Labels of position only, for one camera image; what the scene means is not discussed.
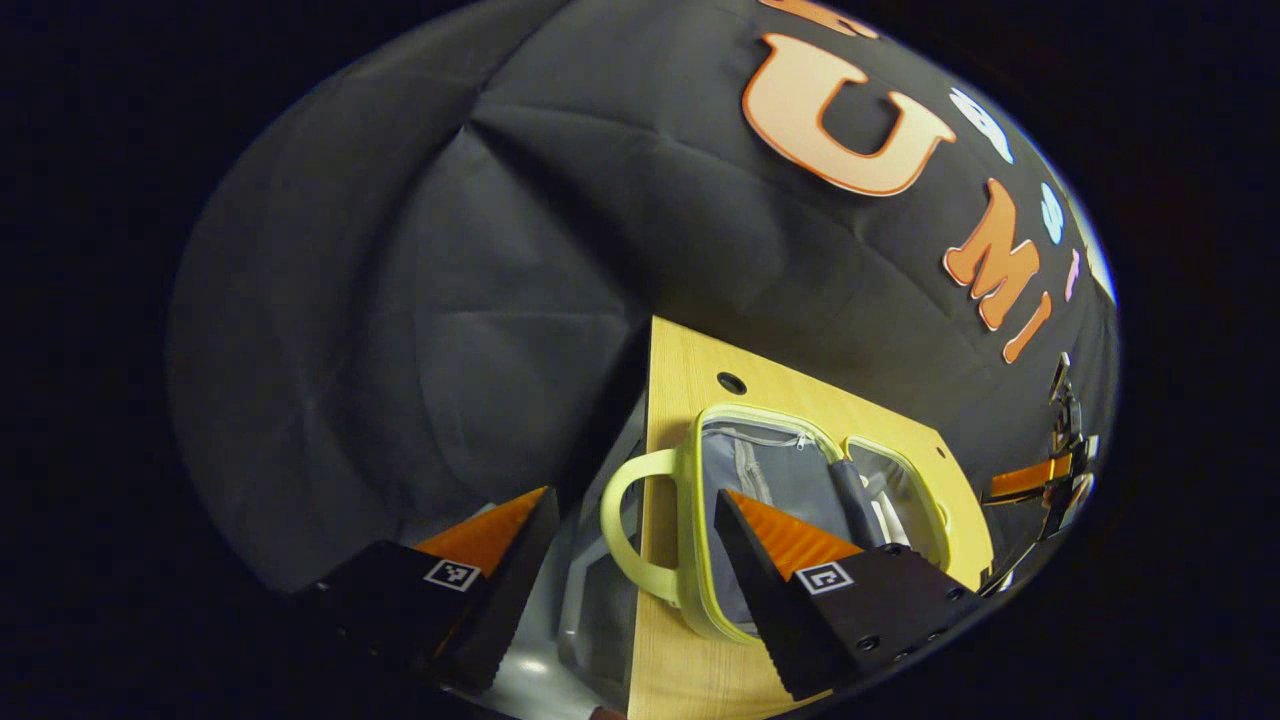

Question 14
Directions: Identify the black backdrop cloth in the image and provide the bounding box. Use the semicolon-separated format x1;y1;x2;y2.
165;0;1121;601

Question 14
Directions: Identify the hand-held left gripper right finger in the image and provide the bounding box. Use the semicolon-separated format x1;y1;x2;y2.
712;488;991;703

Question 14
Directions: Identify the grey chair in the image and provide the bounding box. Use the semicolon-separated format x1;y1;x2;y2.
495;395;651;716

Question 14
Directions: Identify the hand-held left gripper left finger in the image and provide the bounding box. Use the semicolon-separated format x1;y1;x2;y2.
290;486;561;696

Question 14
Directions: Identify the dark grey tube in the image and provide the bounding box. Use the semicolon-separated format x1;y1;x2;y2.
830;458;889;549

